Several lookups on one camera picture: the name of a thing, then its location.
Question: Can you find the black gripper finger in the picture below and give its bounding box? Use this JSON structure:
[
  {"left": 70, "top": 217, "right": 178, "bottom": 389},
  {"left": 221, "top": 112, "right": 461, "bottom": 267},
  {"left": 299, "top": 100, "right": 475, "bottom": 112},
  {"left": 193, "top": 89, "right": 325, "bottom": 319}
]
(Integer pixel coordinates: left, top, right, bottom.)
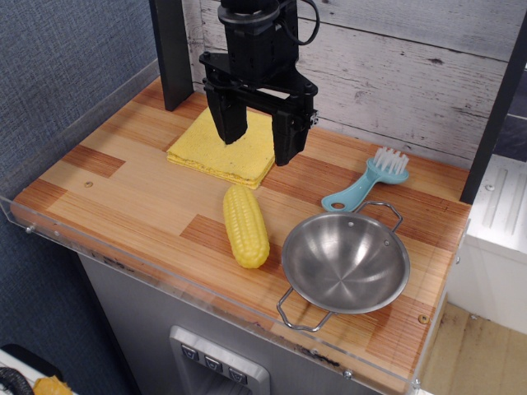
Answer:
[
  {"left": 205, "top": 87, "right": 248, "bottom": 144},
  {"left": 272, "top": 110, "right": 308, "bottom": 166}
]

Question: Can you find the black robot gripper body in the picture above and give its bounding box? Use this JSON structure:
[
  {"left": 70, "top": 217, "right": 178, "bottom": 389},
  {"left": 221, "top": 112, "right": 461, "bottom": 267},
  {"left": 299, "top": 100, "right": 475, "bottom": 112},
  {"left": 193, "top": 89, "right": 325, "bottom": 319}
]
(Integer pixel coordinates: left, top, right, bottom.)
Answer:
[{"left": 199, "top": 11, "right": 319, "bottom": 128}]

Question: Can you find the light blue brush spoon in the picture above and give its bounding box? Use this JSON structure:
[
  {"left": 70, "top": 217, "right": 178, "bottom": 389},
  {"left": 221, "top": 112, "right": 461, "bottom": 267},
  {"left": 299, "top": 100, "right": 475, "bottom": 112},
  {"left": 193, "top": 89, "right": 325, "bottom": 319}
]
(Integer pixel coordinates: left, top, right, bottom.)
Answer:
[{"left": 321, "top": 146, "right": 409, "bottom": 211}]

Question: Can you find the steel bowl with wire handles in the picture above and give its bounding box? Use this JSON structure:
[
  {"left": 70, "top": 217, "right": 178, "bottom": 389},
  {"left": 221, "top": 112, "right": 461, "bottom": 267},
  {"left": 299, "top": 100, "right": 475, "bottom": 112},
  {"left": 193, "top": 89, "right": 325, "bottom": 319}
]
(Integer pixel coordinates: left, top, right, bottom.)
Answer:
[{"left": 277, "top": 202, "right": 411, "bottom": 332}]

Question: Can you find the yellow folded cloth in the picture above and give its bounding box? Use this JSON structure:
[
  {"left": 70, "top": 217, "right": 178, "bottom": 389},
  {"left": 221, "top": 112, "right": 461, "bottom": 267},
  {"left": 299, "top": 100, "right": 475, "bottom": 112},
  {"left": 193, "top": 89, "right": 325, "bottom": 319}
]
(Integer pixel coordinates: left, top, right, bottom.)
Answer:
[{"left": 166, "top": 109, "right": 275, "bottom": 190}]

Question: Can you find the yellow plastic corn cob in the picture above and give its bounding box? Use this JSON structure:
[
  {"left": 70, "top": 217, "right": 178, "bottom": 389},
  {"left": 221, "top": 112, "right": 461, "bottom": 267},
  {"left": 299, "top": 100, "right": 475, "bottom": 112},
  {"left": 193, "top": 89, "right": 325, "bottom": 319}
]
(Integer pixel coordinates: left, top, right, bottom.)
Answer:
[{"left": 223, "top": 185, "right": 270, "bottom": 269}]

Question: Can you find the clear acrylic table guard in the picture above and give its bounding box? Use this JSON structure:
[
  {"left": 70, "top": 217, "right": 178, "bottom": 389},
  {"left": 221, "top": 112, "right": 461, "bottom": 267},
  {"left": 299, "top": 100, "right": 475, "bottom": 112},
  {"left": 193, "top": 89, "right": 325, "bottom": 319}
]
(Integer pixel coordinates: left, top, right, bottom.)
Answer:
[{"left": 1, "top": 56, "right": 469, "bottom": 394}]

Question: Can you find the white toy sink counter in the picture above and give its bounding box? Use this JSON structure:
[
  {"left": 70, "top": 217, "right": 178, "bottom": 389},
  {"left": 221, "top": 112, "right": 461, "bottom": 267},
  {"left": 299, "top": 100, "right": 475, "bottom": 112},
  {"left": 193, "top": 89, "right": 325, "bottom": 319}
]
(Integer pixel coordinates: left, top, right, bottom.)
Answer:
[{"left": 445, "top": 155, "right": 526, "bottom": 333}]

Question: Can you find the grey dispenser button panel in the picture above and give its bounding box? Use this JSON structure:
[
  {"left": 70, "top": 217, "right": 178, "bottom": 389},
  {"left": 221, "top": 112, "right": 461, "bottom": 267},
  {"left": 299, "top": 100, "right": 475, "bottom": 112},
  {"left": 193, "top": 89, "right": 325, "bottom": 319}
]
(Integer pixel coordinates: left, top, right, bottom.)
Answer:
[{"left": 170, "top": 325, "right": 271, "bottom": 394}]

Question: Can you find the yellow object bottom left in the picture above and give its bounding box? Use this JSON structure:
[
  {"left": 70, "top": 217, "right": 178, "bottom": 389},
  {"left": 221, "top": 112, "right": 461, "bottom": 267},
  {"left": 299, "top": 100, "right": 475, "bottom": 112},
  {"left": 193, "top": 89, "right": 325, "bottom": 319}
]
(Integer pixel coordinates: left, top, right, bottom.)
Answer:
[{"left": 33, "top": 376, "right": 73, "bottom": 395}]

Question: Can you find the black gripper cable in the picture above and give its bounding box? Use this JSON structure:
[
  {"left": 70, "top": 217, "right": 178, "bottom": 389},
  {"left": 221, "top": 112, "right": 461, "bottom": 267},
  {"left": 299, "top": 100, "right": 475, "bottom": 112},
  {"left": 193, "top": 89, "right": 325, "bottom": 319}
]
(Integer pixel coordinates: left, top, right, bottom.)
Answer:
[{"left": 273, "top": 0, "right": 321, "bottom": 47}]

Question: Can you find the black vertical post left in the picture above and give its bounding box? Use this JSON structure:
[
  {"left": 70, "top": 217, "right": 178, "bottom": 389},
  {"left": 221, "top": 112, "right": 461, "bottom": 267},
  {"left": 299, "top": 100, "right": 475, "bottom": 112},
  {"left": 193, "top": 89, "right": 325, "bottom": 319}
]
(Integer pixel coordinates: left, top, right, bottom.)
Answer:
[{"left": 149, "top": 0, "right": 194, "bottom": 111}]

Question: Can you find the black vertical post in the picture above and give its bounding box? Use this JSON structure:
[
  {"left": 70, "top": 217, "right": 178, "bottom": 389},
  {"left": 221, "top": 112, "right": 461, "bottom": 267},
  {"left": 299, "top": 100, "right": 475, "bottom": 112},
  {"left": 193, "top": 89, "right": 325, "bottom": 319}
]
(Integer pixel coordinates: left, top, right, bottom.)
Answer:
[
  {"left": 149, "top": 0, "right": 194, "bottom": 111},
  {"left": 459, "top": 16, "right": 526, "bottom": 204}
]

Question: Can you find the black vertical post right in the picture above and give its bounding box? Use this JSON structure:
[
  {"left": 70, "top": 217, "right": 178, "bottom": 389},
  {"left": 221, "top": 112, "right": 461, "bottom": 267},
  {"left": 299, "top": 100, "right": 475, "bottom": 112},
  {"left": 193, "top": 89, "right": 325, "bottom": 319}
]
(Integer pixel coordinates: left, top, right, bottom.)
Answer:
[{"left": 459, "top": 16, "right": 526, "bottom": 204}]

